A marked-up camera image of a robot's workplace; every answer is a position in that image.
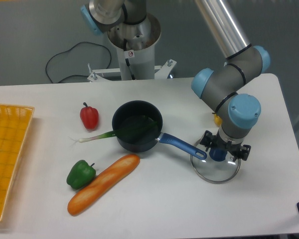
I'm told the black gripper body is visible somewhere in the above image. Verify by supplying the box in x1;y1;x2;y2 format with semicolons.
211;135;241;156

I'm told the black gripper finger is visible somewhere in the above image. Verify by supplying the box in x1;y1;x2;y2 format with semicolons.
231;144;251;161
199;130;214;152

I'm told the glass lid blue knob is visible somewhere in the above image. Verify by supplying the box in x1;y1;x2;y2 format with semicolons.
190;139;241;184

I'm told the dark blue saucepan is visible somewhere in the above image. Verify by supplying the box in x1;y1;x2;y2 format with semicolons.
112;100;207;160

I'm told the green onion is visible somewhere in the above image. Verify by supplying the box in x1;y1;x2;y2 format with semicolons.
70;120;158;147

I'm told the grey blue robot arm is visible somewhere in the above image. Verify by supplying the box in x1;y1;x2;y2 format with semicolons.
80;0;271;161

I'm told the yellow bell pepper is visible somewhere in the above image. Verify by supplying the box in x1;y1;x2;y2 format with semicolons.
213;113;222;127

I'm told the orange baguette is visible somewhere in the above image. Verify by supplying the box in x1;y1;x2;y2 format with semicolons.
67;154;141;216

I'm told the red bell pepper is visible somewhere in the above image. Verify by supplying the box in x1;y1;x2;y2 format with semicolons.
80;102;99;130

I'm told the green bell pepper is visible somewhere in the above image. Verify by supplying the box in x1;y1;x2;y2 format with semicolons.
66;160;96;190

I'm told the yellow wicker basket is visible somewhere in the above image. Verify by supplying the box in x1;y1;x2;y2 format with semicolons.
0;104;35;221

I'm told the black cable on floor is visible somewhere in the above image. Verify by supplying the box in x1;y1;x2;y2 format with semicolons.
45;41;112;84

